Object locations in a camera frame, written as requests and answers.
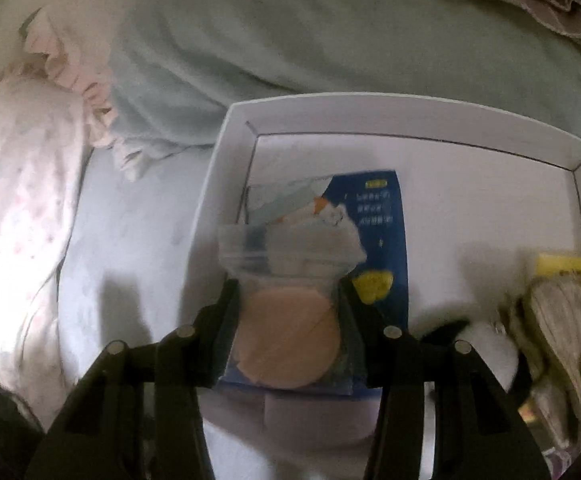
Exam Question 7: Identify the white plush toy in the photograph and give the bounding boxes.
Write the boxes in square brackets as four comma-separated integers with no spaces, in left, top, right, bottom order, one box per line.
[417,317,522,397]

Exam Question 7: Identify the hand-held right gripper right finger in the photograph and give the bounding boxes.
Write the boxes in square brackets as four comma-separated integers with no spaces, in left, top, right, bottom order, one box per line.
[337,277,558,480]

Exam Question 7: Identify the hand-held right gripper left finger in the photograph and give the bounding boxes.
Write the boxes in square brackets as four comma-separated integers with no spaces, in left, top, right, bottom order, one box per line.
[23,277,244,480]

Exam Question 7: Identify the blue packet with yellow moon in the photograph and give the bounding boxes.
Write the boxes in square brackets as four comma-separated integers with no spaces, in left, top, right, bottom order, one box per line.
[219,169,411,399]

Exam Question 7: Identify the green blanket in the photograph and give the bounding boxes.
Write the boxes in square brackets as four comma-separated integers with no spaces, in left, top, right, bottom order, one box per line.
[106,0,581,163]

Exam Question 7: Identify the white floral pillow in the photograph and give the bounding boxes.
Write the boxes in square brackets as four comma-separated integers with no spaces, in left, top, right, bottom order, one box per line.
[0,72,94,391]

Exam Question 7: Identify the beige knit sock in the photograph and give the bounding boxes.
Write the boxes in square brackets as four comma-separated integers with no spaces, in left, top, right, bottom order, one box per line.
[506,276,581,453]

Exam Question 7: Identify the pink ruffled pillow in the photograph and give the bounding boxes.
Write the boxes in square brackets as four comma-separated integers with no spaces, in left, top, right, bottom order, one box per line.
[18,0,144,183]

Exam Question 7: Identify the white cardboard box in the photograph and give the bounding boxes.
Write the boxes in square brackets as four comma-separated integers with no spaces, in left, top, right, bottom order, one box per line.
[189,91,581,411]

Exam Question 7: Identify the yellow tissue packet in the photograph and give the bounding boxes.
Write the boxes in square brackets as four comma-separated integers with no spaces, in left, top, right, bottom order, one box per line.
[534,254,581,287]

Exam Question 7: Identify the clear bag with peach puff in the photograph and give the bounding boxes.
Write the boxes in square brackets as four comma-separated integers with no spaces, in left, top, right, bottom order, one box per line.
[217,222,369,392]

